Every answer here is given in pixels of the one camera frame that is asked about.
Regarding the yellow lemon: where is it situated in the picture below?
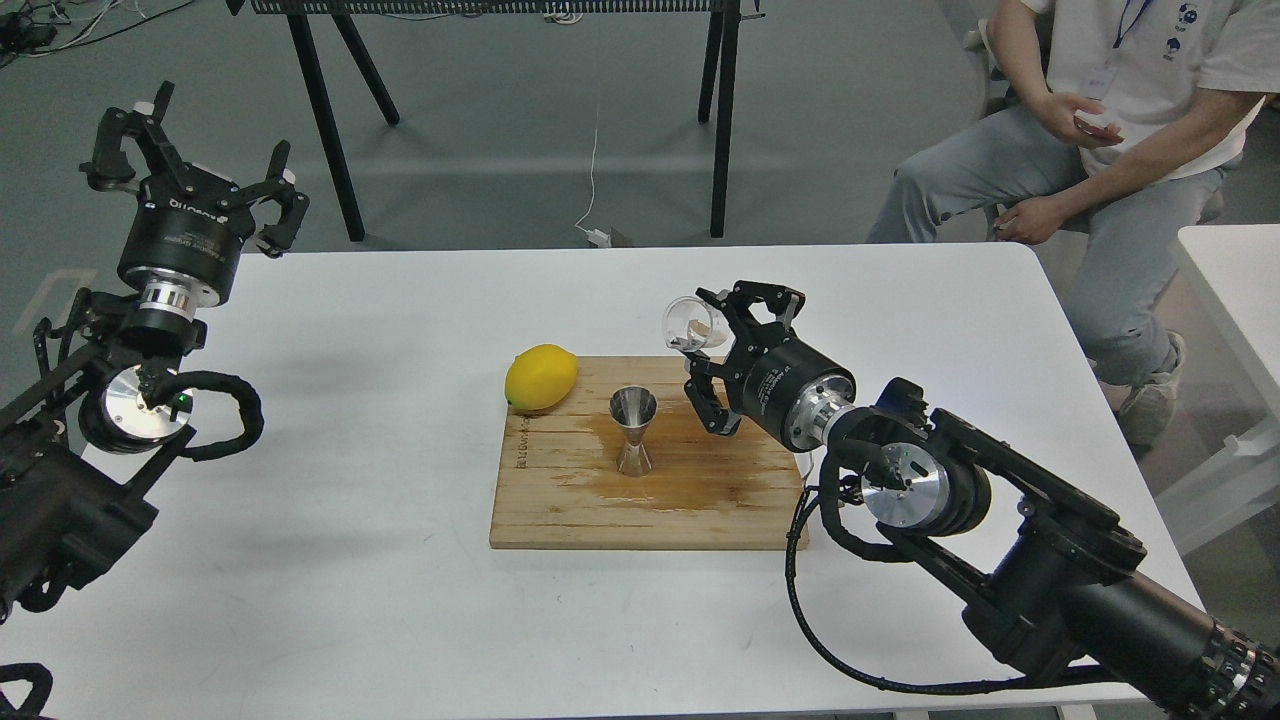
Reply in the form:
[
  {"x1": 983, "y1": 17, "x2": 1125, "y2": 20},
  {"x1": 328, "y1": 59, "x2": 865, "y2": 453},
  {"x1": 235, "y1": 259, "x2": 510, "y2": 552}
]
[{"x1": 504, "y1": 345, "x2": 579, "y2": 411}]

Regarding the white charger cable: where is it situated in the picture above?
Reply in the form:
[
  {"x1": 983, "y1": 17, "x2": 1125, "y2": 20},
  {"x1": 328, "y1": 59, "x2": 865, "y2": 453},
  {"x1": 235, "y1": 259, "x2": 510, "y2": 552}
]
[{"x1": 575, "y1": 105, "x2": 613, "y2": 249}]

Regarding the seated person white shirt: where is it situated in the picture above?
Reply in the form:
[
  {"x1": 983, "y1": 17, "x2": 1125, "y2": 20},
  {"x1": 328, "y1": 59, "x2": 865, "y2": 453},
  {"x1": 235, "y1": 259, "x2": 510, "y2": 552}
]
[{"x1": 867, "y1": 1, "x2": 1279, "y2": 447}]

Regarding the small clear glass cup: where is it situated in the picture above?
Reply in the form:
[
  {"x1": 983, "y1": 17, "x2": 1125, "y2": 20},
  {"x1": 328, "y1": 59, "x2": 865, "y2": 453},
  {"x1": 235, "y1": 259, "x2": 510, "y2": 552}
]
[{"x1": 664, "y1": 296, "x2": 730, "y2": 352}]

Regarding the black metal frame table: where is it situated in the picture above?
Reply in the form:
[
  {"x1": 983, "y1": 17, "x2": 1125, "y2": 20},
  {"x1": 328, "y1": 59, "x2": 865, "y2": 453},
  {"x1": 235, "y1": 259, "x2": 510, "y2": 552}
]
[{"x1": 225, "y1": 1, "x2": 782, "y2": 251}]

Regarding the wooden cutting board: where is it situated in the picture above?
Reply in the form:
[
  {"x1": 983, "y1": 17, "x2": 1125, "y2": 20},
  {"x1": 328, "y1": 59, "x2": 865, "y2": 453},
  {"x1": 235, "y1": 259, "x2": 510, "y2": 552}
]
[{"x1": 489, "y1": 355, "x2": 815, "y2": 550}]

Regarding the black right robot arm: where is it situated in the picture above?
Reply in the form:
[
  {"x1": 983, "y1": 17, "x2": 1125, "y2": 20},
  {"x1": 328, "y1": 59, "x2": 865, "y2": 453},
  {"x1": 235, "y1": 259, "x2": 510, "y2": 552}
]
[{"x1": 664, "y1": 281, "x2": 1277, "y2": 719}]

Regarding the white office chair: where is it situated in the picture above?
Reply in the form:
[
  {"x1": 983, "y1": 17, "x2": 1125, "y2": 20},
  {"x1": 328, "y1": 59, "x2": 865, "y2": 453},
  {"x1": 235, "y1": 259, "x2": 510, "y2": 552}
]
[{"x1": 961, "y1": 18, "x2": 1009, "y2": 118}]

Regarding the smartphone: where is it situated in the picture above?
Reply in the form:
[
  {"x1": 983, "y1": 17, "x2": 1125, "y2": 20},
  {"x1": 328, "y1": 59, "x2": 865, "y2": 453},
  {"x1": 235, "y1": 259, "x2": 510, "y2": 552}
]
[{"x1": 1073, "y1": 111, "x2": 1123, "y2": 142}]

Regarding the steel double jigger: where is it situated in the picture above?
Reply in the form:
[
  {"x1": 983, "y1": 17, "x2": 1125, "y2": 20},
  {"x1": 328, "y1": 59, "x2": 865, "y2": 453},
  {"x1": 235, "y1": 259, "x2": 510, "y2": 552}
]
[{"x1": 609, "y1": 386, "x2": 658, "y2": 477}]

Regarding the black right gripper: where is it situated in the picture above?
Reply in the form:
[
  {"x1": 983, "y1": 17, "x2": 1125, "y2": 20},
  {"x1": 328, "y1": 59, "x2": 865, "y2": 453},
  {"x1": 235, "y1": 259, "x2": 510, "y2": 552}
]
[{"x1": 684, "y1": 281, "x2": 856, "y2": 451}]

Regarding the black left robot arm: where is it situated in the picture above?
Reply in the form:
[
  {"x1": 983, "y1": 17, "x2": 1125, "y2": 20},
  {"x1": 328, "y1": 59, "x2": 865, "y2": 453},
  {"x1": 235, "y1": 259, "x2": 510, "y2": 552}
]
[{"x1": 1, "y1": 82, "x2": 308, "y2": 618}]

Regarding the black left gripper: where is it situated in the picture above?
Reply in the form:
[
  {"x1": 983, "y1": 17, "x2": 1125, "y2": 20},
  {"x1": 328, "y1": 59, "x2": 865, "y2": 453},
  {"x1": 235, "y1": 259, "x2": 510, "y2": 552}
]
[{"x1": 79, "y1": 81, "x2": 311, "y2": 293}]

